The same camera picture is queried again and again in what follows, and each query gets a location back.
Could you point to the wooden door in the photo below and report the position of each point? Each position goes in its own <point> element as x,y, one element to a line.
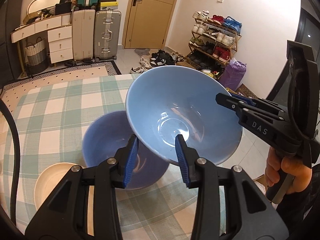
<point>147,23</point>

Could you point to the person's right hand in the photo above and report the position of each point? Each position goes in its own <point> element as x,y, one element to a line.
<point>302,174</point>

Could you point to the checkered green tablecloth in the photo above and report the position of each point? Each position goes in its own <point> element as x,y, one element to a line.
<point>52,120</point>

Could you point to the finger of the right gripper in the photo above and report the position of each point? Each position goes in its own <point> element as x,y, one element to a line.
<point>262,104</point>
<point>232,103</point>

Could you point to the wooden shoe rack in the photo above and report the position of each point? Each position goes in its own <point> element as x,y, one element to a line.
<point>214,41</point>

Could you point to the light blue bowl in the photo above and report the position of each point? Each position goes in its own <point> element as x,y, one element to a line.
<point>171,100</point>

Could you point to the silver aluminium suitcase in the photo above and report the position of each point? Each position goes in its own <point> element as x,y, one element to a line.
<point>106,34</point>

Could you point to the dotted floor rug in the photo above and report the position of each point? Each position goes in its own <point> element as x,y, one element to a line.
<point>110,67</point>

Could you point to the oval vanity mirror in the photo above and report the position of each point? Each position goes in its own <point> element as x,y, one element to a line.
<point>38,5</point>

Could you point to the woven laundry basket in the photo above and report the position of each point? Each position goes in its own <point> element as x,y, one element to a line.
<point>36,53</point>

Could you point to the beige suitcase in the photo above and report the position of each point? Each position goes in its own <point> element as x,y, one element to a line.
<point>83,34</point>

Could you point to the white vanity desk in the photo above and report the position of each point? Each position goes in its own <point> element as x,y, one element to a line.
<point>30,32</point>

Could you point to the white drawer unit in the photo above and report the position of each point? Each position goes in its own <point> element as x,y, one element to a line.
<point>60,44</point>

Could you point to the large blue bowl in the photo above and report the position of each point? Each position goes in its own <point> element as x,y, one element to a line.
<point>109,133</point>

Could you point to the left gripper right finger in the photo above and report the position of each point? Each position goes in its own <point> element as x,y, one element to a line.
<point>229,203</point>

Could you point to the purple bag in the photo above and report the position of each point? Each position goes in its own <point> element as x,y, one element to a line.
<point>233,74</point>

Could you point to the cardboard box on floor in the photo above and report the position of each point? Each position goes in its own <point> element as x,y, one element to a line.
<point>261,183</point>

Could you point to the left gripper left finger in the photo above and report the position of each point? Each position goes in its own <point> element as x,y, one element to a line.
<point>83,204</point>

